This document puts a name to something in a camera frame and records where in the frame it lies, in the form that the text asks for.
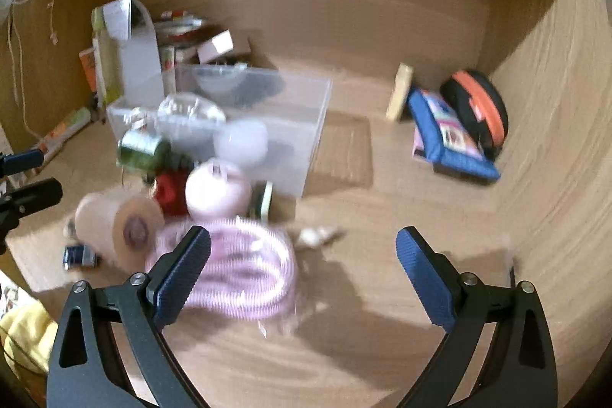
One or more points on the clear plastic storage bin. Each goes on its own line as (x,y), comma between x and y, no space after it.
(296,140)

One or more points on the clear plastic dome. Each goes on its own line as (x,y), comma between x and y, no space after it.
(191,111)

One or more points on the pale pink round ball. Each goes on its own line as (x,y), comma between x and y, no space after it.
(217,193)

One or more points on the yellow cloth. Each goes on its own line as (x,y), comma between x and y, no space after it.
(26,336)

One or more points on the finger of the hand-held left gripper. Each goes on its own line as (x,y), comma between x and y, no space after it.
(24,162)
(33,197)

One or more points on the pink flat case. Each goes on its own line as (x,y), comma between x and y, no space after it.
(418,147)

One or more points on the blue zip pouch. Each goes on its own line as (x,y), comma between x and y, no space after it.
(430,126)

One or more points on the small blue box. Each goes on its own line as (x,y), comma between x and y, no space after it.
(80,256)

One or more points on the white seashell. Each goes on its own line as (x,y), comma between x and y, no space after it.
(313,237)

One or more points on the beige rectangular block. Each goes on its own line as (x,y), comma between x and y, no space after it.
(400,95)

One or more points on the wooden desktop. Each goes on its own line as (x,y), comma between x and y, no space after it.
(382,221)

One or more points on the green book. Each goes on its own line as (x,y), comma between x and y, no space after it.
(107,68)

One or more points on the beige tape roll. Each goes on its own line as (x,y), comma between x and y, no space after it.
(110,221)

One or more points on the red velvet box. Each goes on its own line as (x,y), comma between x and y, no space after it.
(169,193)

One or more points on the black orange zip pouch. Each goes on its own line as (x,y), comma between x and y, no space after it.
(459,92)

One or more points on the pile of printed booklets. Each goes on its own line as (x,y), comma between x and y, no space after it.
(181,23)

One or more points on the orange book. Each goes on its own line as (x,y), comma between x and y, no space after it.
(88,68)

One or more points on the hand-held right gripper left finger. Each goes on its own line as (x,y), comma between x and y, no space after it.
(184,279)

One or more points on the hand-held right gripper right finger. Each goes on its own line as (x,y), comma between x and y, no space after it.
(420,274)

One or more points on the small white box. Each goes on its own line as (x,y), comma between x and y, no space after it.
(215,47)

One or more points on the green metallic tape roll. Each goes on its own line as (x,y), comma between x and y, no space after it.
(141,152)

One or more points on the small green white disc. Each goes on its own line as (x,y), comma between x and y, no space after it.
(263,200)

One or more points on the rolled printed paper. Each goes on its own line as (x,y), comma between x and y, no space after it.
(67,126)

